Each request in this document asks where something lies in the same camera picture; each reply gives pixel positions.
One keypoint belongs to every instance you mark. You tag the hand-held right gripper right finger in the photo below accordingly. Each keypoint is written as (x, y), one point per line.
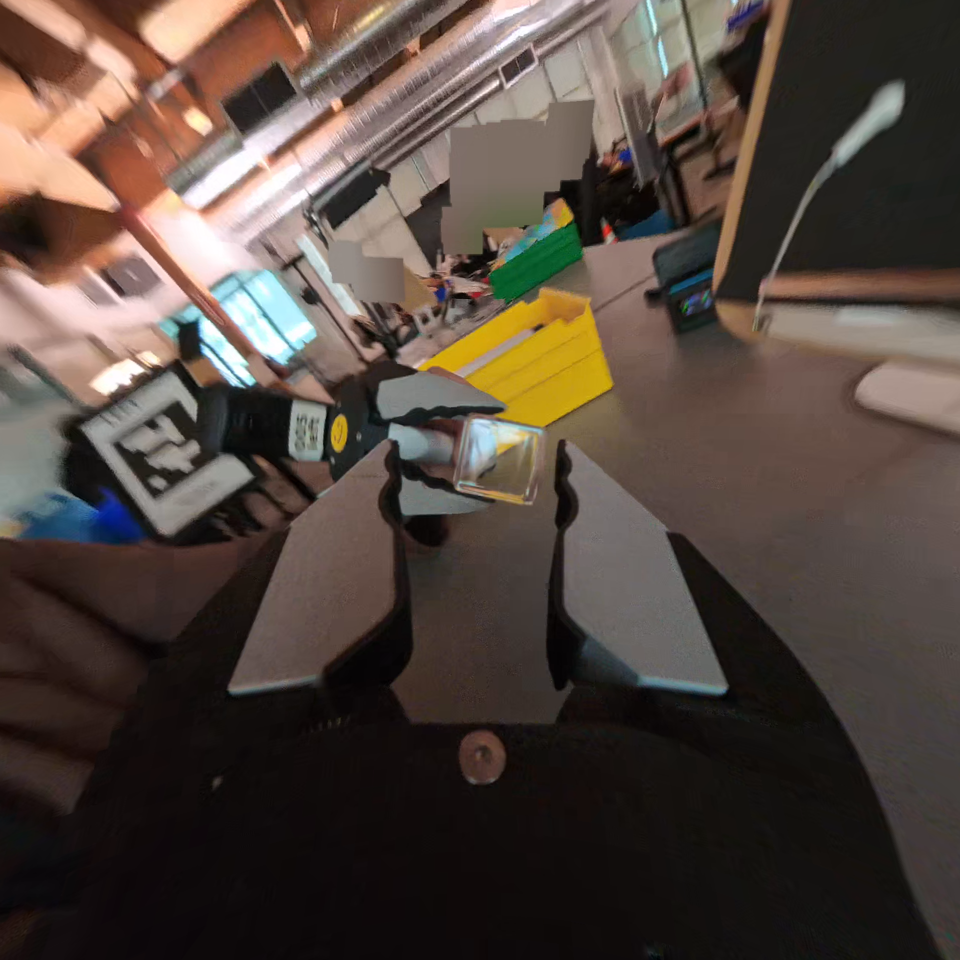
(630, 592)

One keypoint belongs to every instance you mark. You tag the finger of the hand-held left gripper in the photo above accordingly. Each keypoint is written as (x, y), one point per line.
(427, 450)
(427, 394)

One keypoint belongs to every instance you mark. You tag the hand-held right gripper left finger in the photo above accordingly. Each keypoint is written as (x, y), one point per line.
(330, 585)

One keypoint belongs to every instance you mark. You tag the clear acrylic cube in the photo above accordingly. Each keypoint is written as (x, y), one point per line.
(510, 465)

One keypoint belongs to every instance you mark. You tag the person's left hand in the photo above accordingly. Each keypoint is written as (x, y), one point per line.
(67, 645)

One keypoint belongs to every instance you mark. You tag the window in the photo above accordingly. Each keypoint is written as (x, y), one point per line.
(247, 315)

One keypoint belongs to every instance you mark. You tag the yellow plastic bin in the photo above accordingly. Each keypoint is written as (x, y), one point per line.
(547, 360)

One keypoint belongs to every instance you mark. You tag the green plastic bin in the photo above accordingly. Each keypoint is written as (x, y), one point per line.
(536, 270)

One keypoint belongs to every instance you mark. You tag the blue cloth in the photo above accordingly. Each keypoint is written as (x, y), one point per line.
(67, 517)

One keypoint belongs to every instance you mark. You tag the orange traffic cone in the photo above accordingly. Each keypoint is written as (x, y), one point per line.
(607, 231)

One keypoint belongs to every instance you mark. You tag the small dark device with screen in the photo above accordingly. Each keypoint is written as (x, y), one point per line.
(690, 304)

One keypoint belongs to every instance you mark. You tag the wooden book stand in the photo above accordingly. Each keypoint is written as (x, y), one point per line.
(840, 187)

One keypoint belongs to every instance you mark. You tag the silver ventilation duct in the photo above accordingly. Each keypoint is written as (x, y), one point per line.
(420, 97)

